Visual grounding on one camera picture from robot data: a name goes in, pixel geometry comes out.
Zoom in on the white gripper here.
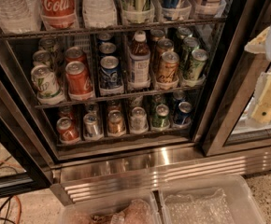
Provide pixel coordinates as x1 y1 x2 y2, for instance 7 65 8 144
244 25 271 125

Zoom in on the red coke can top shelf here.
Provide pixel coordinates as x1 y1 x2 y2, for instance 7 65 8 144
40 0 78 31

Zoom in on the green white can right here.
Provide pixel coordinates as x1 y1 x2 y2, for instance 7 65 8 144
183 49 208 80

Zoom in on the fridge glass door right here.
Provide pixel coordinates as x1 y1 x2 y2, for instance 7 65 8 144
203 0 271 156

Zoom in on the fridge glass door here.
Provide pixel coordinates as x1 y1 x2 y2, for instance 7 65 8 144
203 0 271 156
0 59 53 202

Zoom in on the blue can bottom shelf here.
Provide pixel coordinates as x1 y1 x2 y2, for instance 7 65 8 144
173 102 193 125

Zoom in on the gold brown can front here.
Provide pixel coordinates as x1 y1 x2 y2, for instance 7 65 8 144
156 51 179 83

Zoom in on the green can bottom shelf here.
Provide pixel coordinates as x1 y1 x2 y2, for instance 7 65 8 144
151 104 169 128

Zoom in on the white can bottom shelf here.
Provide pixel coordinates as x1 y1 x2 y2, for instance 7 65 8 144
130 106 147 133

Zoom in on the blue pepsi can front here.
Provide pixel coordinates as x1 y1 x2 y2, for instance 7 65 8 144
99 56 121 90

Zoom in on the gold can bottom shelf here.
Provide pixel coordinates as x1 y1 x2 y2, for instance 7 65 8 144
107 110 125 134

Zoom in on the silver can bottom shelf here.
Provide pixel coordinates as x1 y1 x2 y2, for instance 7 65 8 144
83 113 102 138

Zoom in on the red coke can front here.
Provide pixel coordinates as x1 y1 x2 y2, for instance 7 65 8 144
65 62 92 95

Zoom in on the red coke can behind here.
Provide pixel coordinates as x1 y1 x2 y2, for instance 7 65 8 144
65 47 87 64

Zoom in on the red can bottom shelf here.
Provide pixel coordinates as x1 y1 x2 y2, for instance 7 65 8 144
56 117 79 142

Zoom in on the steel fridge base grille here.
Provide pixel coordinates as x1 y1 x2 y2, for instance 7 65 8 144
50 147 271 205

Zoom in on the green white 7up can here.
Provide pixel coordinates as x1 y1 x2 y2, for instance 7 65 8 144
31 65 61 99

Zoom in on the silver can back left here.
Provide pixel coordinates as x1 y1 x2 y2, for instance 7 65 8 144
33 50 52 68

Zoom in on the fridge glass door left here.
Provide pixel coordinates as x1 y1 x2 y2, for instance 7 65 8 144
0 59 53 202

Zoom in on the brown tea bottle white label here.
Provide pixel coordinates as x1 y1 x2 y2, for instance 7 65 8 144
129 31 150 83

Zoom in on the clear plastic bin right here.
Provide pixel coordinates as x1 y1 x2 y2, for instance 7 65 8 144
158 175 266 224

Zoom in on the clear plastic bin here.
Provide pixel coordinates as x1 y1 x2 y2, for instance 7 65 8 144
158 175 266 224
56 190 163 224

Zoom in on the clear water bottle middle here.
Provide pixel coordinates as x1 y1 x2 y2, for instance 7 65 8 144
82 0 117 28

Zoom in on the clear water bottle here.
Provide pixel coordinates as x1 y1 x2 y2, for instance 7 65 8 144
0 0 41 34
82 0 117 28

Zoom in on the clear plastic bin left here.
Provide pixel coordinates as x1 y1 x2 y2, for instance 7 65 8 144
56 190 163 224

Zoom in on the clear water bottle left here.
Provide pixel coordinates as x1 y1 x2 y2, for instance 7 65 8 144
0 0 41 34

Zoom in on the orange cable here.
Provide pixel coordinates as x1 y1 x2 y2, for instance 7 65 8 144
0 160 23 224

